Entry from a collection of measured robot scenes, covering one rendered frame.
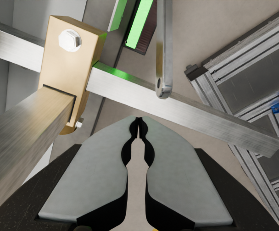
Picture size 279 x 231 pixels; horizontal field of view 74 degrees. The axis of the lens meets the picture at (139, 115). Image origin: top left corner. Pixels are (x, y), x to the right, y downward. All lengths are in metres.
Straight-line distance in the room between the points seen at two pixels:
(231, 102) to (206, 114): 0.79
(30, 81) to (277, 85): 1.02
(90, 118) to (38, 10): 0.25
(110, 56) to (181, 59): 0.77
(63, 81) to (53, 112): 0.05
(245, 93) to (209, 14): 0.43
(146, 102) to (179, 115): 0.04
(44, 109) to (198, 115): 0.17
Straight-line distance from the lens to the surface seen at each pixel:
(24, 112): 0.18
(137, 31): 0.36
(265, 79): 1.06
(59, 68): 0.22
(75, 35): 0.21
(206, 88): 0.93
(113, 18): 0.27
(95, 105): 0.41
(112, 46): 0.37
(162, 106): 0.23
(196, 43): 1.11
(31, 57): 0.24
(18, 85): 0.56
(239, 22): 1.18
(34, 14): 0.50
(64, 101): 0.21
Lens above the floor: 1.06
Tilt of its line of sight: 63 degrees down
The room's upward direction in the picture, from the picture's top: 178 degrees counter-clockwise
